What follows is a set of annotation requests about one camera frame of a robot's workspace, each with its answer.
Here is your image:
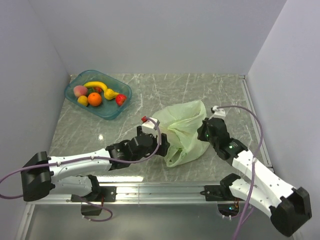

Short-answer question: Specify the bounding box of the light green plastic bag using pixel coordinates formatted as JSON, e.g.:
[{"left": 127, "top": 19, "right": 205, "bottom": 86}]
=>
[{"left": 152, "top": 100, "right": 210, "bottom": 168}]

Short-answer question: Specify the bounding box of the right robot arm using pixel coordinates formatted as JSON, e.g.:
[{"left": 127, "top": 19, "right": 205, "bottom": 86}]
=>
[{"left": 197, "top": 117, "right": 312, "bottom": 237}]

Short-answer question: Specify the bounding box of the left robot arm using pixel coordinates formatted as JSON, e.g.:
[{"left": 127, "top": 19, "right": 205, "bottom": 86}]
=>
[{"left": 20, "top": 126, "right": 170, "bottom": 202}]

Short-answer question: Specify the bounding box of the orange fruit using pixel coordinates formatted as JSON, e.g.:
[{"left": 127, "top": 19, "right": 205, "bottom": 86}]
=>
[{"left": 87, "top": 92, "right": 102, "bottom": 107}]

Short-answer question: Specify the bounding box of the yellow pear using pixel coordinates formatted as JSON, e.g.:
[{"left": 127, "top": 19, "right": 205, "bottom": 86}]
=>
[{"left": 103, "top": 88, "right": 119, "bottom": 101}]

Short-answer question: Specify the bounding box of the blue transparent plastic tray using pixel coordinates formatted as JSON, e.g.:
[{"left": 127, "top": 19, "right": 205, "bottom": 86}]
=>
[{"left": 64, "top": 70, "right": 132, "bottom": 120}]

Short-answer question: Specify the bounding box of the small red strawberry behind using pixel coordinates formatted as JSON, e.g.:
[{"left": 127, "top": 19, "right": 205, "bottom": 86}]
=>
[{"left": 88, "top": 87, "right": 102, "bottom": 94}]

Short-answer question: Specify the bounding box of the small yellow lemon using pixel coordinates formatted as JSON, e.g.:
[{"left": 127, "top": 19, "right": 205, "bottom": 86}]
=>
[{"left": 77, "top": 95, "right": 89, "bottom": 107}]

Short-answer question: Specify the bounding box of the yellow banana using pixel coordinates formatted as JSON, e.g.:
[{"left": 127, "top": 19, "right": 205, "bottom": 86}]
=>
[{"left": 83, "top": 81, "right": 108, "bottom": 92}]

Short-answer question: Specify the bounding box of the pink peach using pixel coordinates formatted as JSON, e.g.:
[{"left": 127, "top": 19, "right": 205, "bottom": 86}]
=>
[{"left": 73, "top": 85, "right": 88, "bottom": 98}]

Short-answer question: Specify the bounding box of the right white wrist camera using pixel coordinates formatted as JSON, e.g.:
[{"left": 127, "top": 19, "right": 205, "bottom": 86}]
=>
[{"left": 209, "top": 105, "right": 226, "bottom": 120}]

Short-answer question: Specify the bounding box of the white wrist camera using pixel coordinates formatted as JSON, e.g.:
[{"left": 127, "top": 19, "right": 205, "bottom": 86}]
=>
[
  {"left": 209, "top": 105, "right": 226, "bottom": 120},
  {"left": 141, "top": 116, "right": 160, "bottom": 135}
]

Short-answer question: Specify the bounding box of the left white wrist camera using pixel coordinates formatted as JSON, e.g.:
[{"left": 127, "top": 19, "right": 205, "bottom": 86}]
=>
[{"left": 141, "top": 116, "right": 160, "bottom": 135}]

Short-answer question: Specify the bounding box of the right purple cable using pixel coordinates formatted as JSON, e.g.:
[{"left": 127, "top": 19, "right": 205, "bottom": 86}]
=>
[{"left": 212, "top": 104, "right": 265, "bottom": 240}]

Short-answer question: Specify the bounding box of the purple cable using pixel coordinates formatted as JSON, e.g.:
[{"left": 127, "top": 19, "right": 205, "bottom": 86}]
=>
[
  {"left": 212, "top": 104, "right": 265, "bottom": 240},
  {"left": 0, "top": 117, "right": 162, "bottom": 223}
]

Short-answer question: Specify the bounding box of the right side aluminium rail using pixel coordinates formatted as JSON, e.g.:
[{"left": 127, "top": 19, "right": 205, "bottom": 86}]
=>
[{"left": 238, "top": 75, "right": 273, "bottom": 171}]

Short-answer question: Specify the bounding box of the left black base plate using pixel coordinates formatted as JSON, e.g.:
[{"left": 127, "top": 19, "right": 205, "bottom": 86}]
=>
[{"left": 70, "top": 186, "right": 117, "bottom": 202}]

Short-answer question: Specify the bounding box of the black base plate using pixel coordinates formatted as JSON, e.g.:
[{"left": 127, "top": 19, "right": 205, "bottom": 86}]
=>
[
  {"left": 70, "top": 186, "right": 117, "bottom": 202},
  {"left": 200, "top": 185, "right": 236, "bottom": 202}
]

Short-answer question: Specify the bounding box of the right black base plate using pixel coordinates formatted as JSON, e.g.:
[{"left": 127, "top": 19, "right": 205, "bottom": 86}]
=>
[{"left": 200, "top": 185, "right": 236, "bottom": 202}]

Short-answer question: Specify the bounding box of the aluminium mounting rail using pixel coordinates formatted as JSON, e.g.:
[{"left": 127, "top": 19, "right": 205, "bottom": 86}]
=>
[{"left": 26, "top": 181, "right": 292, "bottom": 205}]

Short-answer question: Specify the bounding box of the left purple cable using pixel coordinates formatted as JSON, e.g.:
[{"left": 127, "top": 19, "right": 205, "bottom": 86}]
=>
[{"left": 0, "top": 117, "right": 162, "bottom": 223}]

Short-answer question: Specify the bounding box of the black box under rail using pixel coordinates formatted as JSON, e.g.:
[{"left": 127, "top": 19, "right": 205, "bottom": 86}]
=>
[{"left": 80, "top": 204, "right": 102, "bottom": 217}]

